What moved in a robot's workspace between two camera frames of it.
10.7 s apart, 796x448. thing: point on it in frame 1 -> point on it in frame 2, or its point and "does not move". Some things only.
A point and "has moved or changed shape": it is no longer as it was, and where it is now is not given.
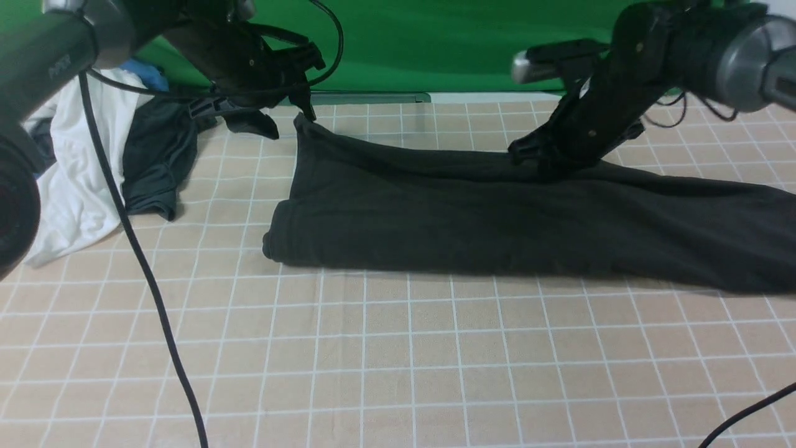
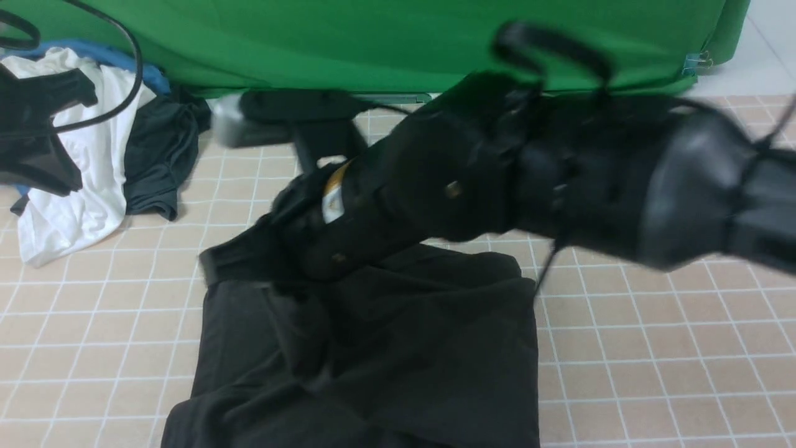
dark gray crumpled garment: (160, 144) does not move
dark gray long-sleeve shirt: (355, 202) has moved or changed shape
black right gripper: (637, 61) -> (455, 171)
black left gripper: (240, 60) -> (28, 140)
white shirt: (78, 205) does not move
